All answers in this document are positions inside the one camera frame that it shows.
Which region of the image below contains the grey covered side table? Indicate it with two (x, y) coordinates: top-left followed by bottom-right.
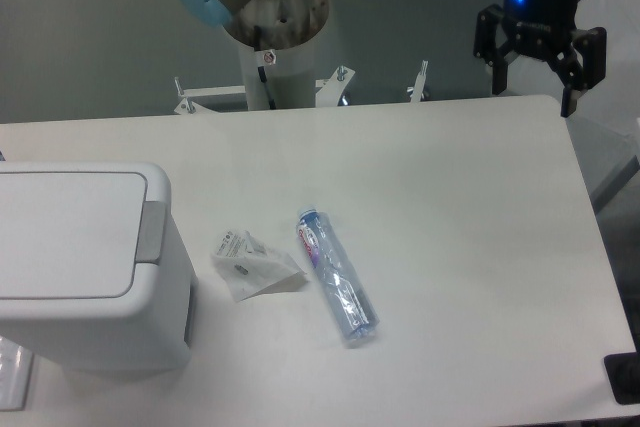
(502, 0), (639, 211)

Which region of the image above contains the white plastic trash can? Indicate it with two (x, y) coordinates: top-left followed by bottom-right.
(1, 161), (198, 372)

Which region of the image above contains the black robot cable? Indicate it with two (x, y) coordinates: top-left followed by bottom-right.
(252, 24), (279, 111)

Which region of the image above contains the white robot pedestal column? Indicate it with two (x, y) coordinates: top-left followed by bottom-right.
(238, 42), (316, 111)

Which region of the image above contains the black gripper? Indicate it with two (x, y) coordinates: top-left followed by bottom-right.
(473, 0), (607, 118)

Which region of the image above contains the clear plastic sheet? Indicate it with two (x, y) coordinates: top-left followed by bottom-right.
(0, 337), (34, 412)

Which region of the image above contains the white metal base frame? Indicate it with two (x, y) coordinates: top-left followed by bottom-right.
(172, 59), (431, 116)

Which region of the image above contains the crumpled white plastic wrapper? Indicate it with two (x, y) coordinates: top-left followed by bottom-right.
(210, 229), (308, 302)

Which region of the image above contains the clear plastic water bottle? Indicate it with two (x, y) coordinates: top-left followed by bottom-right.
(296, 206), (379, 348)

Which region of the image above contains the black device at table edge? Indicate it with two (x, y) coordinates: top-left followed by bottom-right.
(604, 352), (639, 405)

